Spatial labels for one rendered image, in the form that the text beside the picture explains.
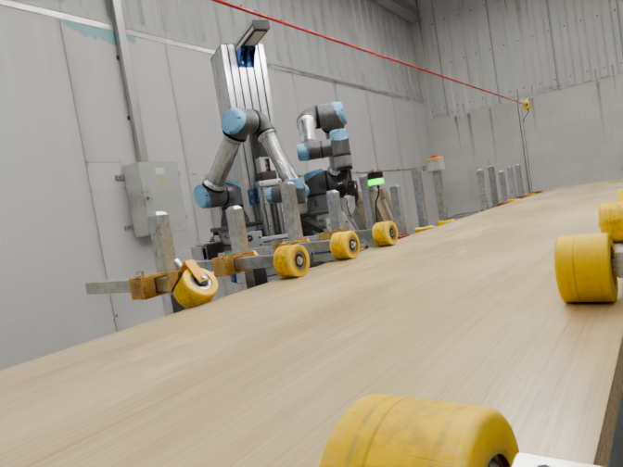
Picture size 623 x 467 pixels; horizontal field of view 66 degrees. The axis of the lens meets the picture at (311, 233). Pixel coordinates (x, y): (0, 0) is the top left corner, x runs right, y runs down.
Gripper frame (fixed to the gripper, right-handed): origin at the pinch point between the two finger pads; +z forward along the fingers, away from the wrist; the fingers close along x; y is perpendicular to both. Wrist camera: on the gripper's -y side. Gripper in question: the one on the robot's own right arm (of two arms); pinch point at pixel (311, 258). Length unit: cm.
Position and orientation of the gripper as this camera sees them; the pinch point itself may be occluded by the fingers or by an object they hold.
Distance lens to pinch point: 208.1
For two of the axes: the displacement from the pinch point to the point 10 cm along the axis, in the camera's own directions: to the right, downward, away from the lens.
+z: 1.8, 9.8, 1.2
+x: -4.9, 2.0, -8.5
